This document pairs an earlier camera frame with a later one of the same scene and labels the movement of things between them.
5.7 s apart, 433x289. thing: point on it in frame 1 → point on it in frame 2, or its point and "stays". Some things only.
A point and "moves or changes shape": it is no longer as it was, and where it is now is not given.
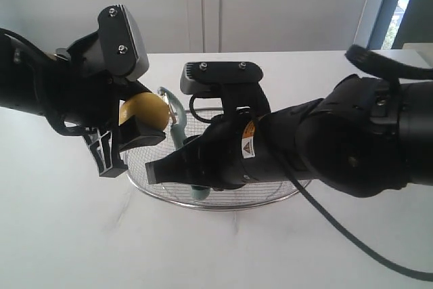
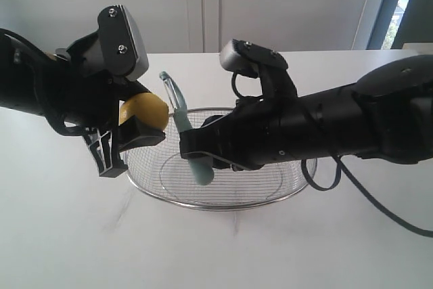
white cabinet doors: (193, 8) stays
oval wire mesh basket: (245, 197) → (196, 116)
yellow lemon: (150, 109) stays
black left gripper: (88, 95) stays
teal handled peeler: (178, 116) moves or changes shape
